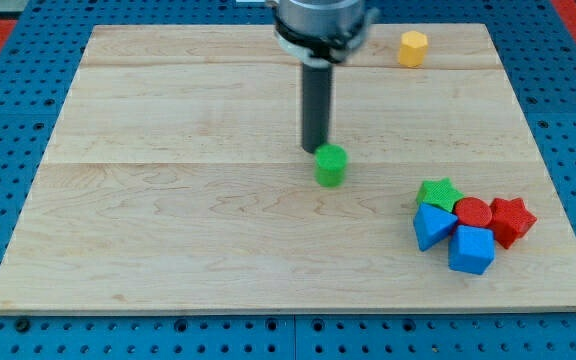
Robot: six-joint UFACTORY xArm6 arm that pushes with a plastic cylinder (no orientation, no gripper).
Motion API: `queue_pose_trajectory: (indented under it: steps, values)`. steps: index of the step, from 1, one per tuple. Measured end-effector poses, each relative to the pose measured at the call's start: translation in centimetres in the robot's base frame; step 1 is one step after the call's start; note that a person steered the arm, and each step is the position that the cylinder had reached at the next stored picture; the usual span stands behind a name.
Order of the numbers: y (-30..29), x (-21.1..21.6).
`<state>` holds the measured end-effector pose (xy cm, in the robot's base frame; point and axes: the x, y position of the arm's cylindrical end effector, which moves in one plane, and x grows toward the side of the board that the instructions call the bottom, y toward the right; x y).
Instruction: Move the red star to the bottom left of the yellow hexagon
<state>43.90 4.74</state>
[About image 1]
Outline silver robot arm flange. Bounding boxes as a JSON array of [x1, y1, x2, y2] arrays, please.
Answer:
[[265, 0, 380, 68]]

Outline green star block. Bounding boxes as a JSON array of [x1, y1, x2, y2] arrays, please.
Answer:
[[416, 178, 465, 212]]

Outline yellow hexagon block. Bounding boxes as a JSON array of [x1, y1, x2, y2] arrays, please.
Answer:
[[398, 30, 429, 67]]

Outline red star block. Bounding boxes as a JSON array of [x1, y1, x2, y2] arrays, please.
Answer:
[[488, 198, 537, 249]]

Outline green cylinder block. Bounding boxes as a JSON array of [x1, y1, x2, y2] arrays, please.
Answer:
[[314, 144, 348, 187]]

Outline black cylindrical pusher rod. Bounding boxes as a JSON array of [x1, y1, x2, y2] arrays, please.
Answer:
[[301, 64, 333, 153]]

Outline light wooden board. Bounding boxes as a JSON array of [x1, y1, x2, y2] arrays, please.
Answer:
[[0, 23, 576, 316]]

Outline blue triangle block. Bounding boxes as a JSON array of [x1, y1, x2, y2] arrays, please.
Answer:
[[413, 203, 458, 251]]

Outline red cylinder block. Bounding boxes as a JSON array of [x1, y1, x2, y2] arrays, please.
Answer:
[[453, 197, 492, 228]]

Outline blue cube block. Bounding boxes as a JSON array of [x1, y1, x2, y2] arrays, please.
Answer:
[[448, 225, 495, 275]]

